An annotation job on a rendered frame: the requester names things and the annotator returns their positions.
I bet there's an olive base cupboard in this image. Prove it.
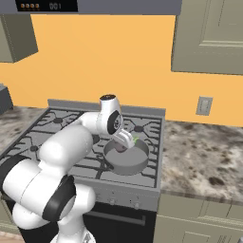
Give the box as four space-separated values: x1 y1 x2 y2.
0 196 21 235

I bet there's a dark grey small appliance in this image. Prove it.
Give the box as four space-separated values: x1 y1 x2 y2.
0 83 14 116

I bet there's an olive base cupboard door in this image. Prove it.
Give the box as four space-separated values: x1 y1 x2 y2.
153 215 243 243

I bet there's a grey oven door handle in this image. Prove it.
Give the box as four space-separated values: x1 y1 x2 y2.
84 210 147 227

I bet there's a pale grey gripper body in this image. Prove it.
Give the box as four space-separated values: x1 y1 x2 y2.
112 129 137 149

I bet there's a grey pot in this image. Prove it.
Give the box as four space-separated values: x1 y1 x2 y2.
103 138 150 177

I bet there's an olive drawer front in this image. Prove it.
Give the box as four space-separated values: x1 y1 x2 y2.
159 192 207 220
202 199 243 224

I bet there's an olive wall cupboard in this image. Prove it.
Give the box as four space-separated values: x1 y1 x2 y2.
0 13 39 64
171 0 243 76

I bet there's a grey microwave oven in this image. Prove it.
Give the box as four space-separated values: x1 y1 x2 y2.
0 0 183 16

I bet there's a grey wall socket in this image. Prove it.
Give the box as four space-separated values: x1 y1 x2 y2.
196 96 214 117

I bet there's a grey gas stove hob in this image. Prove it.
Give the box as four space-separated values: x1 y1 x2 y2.
0 98 167 213

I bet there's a purple eggplant with green stem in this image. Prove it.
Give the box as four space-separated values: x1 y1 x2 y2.
115 135 140 154

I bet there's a black oven door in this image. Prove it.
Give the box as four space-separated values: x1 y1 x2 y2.
6 199 158 243

